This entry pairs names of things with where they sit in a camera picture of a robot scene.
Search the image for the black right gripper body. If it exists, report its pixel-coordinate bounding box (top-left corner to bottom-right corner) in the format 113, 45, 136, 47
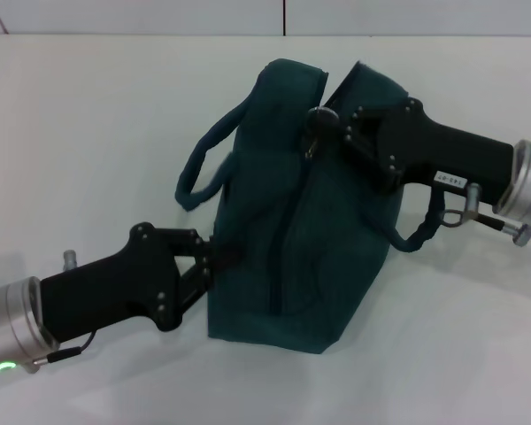
378, 98, 514, 199

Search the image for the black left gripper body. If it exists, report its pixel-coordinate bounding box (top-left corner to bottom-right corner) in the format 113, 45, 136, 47
39, 222, 196, 342

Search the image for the dark teal insulated lunch bag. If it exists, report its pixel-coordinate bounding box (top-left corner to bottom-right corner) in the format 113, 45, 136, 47
174, 58, 449, 356

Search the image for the right gripper cable with plug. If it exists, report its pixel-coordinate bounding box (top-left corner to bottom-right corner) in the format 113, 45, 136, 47
441, 182, 531, 248

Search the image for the gripper cable with plug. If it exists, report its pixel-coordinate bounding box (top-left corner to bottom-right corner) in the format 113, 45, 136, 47
29, 249, 99, 369
441, 182, 531, 248

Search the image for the left gripper cable with plug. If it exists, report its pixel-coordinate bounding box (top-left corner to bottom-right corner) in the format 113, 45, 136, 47
29, 249, 99, 369

